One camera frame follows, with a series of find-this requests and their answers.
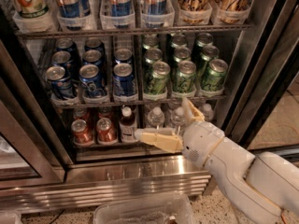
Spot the back right red can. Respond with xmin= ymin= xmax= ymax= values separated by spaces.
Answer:
xmin=98 ymin=106 xmax=113 ymax=120

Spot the blue can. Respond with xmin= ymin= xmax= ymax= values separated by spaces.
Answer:
xmin=113 ymin=63 xmax=137 ymax=97
xmin=79 ymin=64 xmax=107 ymax=98
xmin=114 ymin=48 xmax=134 ymax=64
xmin=84 ymin=37 xmax=106 ymax=54
xmin=82 ymin=49 xmax=104 ymax=67
xmin=46 ymin=66 xmax=77 ymax=100
xmin=56 ymin=38 xmax=79 ymax=60
xmin=51 ymin=50 xmax=78 ymax=80

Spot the green can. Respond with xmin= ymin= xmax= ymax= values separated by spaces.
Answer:
xmin=142 ymin=35 xmax=159 ymax=50
xmin=173 ymin=61 xmax=196 ymax=93
xmin=193 ymin=33 xmax=213 ymax=53
xmin=170 ymin=34 xmax=188 ymax=49
xmin=143 ymin=48 xmax=163 ymax=73
xmin=173 ymin=47 xmax=191 ymax=66
xmin=197 ymin=45 xmax=220 ymax=77
xmin=145 ymin=61 xmax=170 ymax=95
xmin=201 ymin=59 xmax=228 ymax=91

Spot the middle right blue can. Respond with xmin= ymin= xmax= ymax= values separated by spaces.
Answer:
xmin=114 ymin=48 xmax=134 ymax=64

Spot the water bottle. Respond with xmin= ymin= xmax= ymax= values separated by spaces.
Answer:
xmin=146 ymin=106 xmax=165 ymax=128
xmin=200 ymin=104 xmax=214 ymax=121
xmin=168 ymin=106 xmax=186 ymax=133

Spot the back left red can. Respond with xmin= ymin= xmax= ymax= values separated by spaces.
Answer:
xmin=73 ymin=107 xmax=90 ymax=123

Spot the front right blue can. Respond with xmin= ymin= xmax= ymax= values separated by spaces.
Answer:
xmin=113 ymin=63 xmax=137 ymax=97

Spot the left red bull can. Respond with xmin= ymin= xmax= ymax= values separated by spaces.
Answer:
xmin=55 ymin=0 xmax=91 ymax=18

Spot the front right red can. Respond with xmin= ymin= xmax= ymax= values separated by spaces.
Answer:
xmin=96 ymin=118 xmax=117 ymax=143

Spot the clear plastic bin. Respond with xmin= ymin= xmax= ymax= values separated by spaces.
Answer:
xmin=93 ymin=192 xmax=195 ymax=224

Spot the middle centre blue can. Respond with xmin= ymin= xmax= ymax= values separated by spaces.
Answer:
xmin=82 ymin=49 xmax=104 ymax=67

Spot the middle left blue can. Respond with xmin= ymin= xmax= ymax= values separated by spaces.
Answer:
xmin=51 ymin=50 xmax=78 ymax=80

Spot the fridge glass door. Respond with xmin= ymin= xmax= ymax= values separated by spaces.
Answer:
xmin=218 ymin=0 xmax=299 ymax=161

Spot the front left red can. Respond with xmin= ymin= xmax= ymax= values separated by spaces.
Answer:
xmin=71 ymin=119 xmax=93 ymax=145

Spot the left water bottle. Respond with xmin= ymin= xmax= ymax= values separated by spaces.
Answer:
xmin=146 ymin=106 xmax=165 ymax=128

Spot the brown drink bottle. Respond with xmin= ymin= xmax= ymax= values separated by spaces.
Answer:
xmin=119 ymin=106 xmax=137 ymax=143

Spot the front left blue can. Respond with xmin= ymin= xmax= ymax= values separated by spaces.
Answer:
xmin=46 ymin=66 xmax=77 ymax=100

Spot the right water bottle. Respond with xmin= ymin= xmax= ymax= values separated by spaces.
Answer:
xmin=200 ymin=104 xmax=214 ymax=121

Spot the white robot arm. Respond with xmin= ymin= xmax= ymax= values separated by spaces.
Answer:
xmin=135 ymin=98 xmax=299 ymax=224

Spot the stainless steel fridge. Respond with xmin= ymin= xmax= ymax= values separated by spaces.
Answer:
xmin=0 ymin=0 xmax=299 ymax=215

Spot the back centre blue can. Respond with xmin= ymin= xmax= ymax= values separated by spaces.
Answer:
xmin=84 ymin=37 xmax=106 ymax=54

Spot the middle water bottle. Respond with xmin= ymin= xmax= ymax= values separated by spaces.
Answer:
xmin=168 ymin=106 xmax=186 ymax=133

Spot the front middle blue can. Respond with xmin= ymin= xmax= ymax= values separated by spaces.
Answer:
xmin=79 ymin=64 xmax=107 ymax=98

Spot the back left blue can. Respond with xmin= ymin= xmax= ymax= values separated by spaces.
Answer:
xmin=56 ymin=38 xmax=79 ymax=60

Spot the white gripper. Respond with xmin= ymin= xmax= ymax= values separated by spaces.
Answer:
xmin=135 ymin=97 xmax=225 ymax=167

